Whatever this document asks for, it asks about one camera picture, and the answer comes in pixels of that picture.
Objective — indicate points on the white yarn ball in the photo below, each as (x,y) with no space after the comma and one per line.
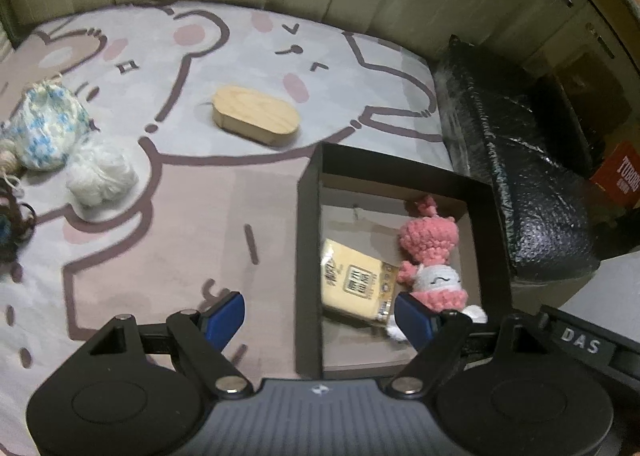
(101,171)

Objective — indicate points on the cartoon bear printed mat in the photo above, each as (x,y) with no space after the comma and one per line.
(210,216)

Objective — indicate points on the dark brown cardboard box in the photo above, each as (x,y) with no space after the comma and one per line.
(585,106)

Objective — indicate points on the black bubble wrap bag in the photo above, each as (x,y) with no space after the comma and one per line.
(515,176)

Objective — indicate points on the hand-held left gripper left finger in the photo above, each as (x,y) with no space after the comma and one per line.
(226,317)

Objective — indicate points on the pink crochet doll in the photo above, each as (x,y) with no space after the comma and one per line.
(430,266)

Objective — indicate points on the yellow snack packet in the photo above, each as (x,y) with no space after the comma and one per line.
(353,282)

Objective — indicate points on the dark brown curly hair doll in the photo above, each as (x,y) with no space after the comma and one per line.
(14,226)

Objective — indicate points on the blue white crochet pouch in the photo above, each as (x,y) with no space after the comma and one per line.
(44,126)

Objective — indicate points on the oval wooden box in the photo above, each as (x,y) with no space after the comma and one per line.
(256,115)

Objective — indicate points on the orange cardboard box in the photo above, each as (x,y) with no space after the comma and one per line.
(620,176)

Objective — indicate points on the black cardboard box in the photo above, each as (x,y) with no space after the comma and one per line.
(310,236)

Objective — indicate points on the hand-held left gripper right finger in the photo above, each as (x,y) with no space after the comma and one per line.
(413,319)

